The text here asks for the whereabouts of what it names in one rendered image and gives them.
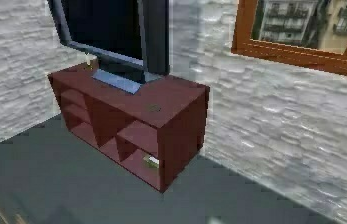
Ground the small white green object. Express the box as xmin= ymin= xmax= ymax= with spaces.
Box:
xmin=142 ymin=154 xmax=160 ymax=169

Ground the dark red television stand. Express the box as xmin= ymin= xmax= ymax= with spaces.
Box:
xmin=47 ymin=61 xmax=211 ymax=194

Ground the black flat television set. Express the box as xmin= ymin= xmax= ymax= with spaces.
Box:
xmin=46 ymin=0 xmax=171 ymax=95

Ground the brown framed window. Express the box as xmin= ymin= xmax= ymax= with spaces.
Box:
xmin=230 ymin=0 xmax=347 ymax=80

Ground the small yellow object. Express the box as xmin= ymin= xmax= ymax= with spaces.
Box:
xmin=84 ymin=57 xmax=99 ymax=71

